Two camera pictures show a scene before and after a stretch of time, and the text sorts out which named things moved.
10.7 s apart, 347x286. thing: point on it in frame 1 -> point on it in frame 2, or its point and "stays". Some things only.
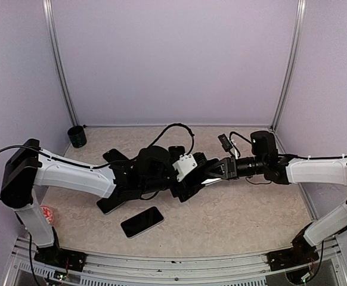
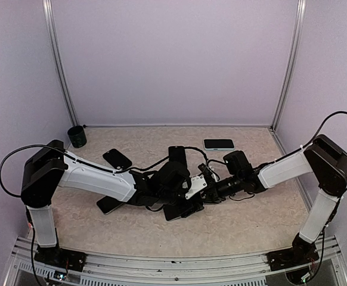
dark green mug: [77, 136] stays
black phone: [141, 221] -> [172, 211]
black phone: [107, 205] stays
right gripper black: [231, 168] -> [219, 197]
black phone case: [112, 155] stays
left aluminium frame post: [49, 19] stays
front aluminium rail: [327, 269] stays
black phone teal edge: [214, 170] -> [219, 143]
